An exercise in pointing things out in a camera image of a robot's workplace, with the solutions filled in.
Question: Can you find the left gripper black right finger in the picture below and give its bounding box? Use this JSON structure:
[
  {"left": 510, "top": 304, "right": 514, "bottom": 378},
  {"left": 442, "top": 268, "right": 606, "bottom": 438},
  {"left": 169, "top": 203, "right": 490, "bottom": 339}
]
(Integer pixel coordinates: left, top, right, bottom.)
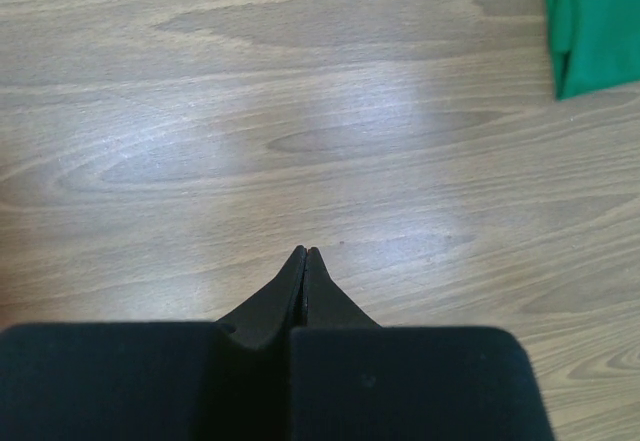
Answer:
[{"left": 290, "top": 249, "right": 554, "bottom": 440}]

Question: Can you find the green t-shirt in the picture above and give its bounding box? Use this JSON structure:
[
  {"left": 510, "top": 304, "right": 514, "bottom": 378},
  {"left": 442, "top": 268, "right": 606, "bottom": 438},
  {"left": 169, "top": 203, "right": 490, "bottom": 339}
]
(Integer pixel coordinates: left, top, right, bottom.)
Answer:
[{"left": 545, "top": 0, "right": 639, "bottom": 100}]

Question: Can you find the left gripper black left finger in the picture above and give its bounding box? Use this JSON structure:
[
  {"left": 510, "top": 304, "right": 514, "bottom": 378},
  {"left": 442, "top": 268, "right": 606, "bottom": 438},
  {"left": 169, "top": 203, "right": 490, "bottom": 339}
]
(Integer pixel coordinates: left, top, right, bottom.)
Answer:
[{"left": 1, "top": 247, "right": 306, "bottom": 440}]

